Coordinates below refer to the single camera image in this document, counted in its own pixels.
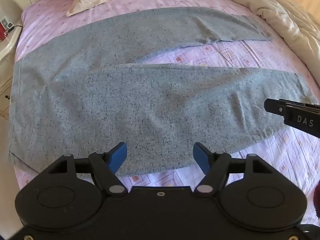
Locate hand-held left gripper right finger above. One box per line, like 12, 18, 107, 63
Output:
193, 142, 274, 195

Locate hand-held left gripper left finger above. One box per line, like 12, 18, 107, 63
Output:
47, 142, 128, 195

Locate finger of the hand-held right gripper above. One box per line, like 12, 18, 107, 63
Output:
284, 105, 320, 138
264, 99, 320, 117

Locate grey speckled pants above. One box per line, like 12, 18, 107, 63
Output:
9, 7, 315, 178

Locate lilac patterned bed sheet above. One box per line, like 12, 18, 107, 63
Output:
15, 0, 320, 230

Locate dark red cloth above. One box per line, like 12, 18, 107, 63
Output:
311, 180, 320, 222

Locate cream duvet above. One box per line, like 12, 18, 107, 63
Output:
205, 0, 320, 98

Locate white nightstand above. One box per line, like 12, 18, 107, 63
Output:
0, 26, 23, 120

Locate black cable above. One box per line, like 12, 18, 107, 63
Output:
7, 24, 23, 34

